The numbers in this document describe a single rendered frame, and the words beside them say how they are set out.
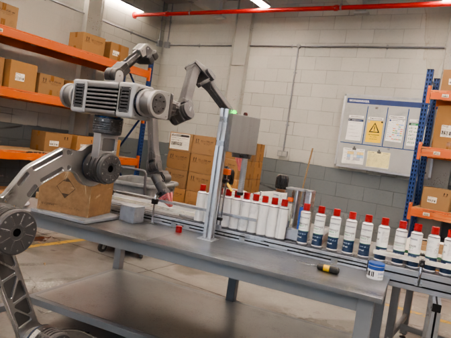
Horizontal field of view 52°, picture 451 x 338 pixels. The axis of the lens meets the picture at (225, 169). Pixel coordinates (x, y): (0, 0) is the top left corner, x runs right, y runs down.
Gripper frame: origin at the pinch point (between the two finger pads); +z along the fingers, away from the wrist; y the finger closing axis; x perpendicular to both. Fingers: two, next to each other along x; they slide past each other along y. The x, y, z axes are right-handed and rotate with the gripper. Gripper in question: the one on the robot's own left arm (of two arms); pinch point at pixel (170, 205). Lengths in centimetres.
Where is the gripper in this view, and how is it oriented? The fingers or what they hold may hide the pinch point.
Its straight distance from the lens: 264.3
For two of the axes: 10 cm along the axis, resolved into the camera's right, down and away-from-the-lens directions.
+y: 4.0, 0.0, 9.2
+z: 4.7, 8.6, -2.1
